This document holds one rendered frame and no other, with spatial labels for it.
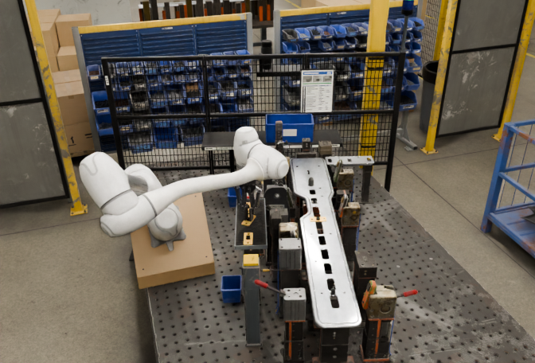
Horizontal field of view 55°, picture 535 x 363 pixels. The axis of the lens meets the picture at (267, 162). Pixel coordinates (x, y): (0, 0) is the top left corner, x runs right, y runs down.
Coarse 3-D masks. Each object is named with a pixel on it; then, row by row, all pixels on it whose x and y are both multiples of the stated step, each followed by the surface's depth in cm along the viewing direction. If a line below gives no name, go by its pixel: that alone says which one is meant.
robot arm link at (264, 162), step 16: (256, 160) 199; (272, 160) 197; (208, 176) 199; (224, 176) 197; (240, 176) 197; (256, 176) 199; (272, 176) 198; (160, 192) 193; (176, 192) 196; (192, 192) 198; (160, 208) 192
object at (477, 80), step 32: (448, 0) 467; (480, 0) 474; (512, 0) 486; (448, 32) 477; (480, 32) 491; (512, 32) 504; (448, 64) 496; (480, 64) 512; (512, 64) 521; (448, 96) 516; (480, 96) 530; (512, 96) 538; (448, 128) 535; (480, 128) 547
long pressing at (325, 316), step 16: (304, 160) 316; (320, 160) 315; (304, 176) 299; (320, 176) 298; (304, 192) 283; (320, 192) 283; (320, 208) 269; (304, 224) 256; (336, 224) 257; (304, 240) 244; (336, 240) 245; (304, 256) 236; (320, 256) 235; (336, 256) 234; (320, 272) 225; (336, 272) 225; (320, 288) 216; (336, 288) 216; (352, 288) 216; (320, 304) 208; (352, 304) 208; (320, 320) 201; (336, 320) 200; (352, 320) 200
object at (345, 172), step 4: (344, 172) 293; (348, 172) 293; (352, 172) 293; (340, 176) 293; (344, 176) 293; (348, 176) 293; (352, 176) 294; (340, 180) 294; (344, 180) 294; (348, 180) 295; (352, 180) 295; (340, 184) 296; (344, 184) 296; (348, 184) 296; (352, 184) 296; (340, 188) 297; (344, 188) 297; (348, 188) 297; (352, 188) 297; (352, 192) 301; (352, 196) 302; (352, 200) 303; (336, 212) 308; (336, 216) 309
